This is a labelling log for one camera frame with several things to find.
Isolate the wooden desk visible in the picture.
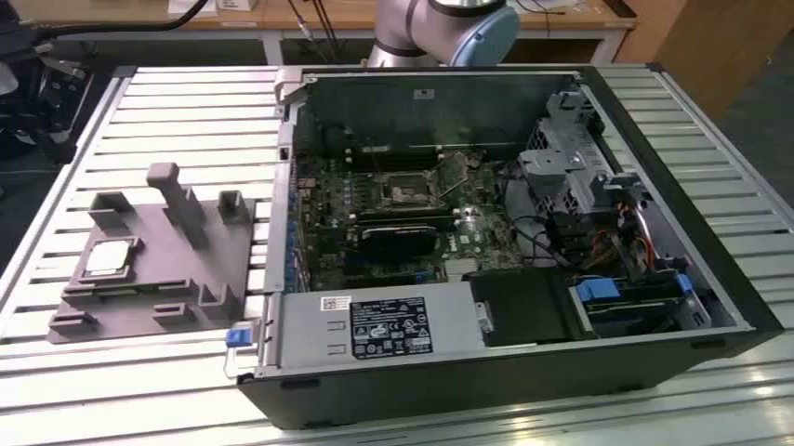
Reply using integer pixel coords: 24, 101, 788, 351
0, 0, 641, 66

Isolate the small silver heatsink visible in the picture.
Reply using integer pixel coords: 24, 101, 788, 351
445, 258, 485, 281

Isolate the coloured wire bundle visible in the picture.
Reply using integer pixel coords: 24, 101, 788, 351
589, 230, 660, 271

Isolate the black graphics card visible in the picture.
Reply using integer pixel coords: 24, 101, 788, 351
357, 222, 440, 259

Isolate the thick black cable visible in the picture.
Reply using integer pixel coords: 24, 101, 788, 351
0, 0, 213, 41

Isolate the CPU socket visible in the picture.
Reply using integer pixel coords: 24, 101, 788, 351
378, 172, 446, 210

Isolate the black plastic shroud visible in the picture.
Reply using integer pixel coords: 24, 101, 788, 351
468, 269, 589, 348

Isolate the black RAM stick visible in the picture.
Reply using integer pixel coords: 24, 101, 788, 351
357, 216, 458, 230
354, 208, 456, 220

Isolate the brown wooden cabinet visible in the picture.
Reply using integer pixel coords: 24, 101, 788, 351
654, 0, 794, 122

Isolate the black wire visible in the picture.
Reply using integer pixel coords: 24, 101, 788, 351
501, 162, 564, 267

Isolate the grey metal drive cage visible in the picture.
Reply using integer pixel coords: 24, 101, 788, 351
518, 90, 653, 219

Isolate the grey power supply with label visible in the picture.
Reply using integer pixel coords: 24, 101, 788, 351
263, 282, 489, 373

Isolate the silver CPU with green edge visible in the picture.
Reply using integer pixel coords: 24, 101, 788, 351
83, 241, 135, 277

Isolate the metal socket cover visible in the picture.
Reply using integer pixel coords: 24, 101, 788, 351
437, 151, 484, 187

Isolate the grey parts rack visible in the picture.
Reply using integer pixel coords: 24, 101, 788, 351
46, 162, 266, 348

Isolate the green motherboard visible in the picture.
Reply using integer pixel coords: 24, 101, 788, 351
291, 148, 529, 292

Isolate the hard disk in blue carrier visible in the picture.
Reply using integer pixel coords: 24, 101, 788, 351
574, 276, 690, 326

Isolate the black open PC case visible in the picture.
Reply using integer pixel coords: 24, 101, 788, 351
235, 63, 785, 431

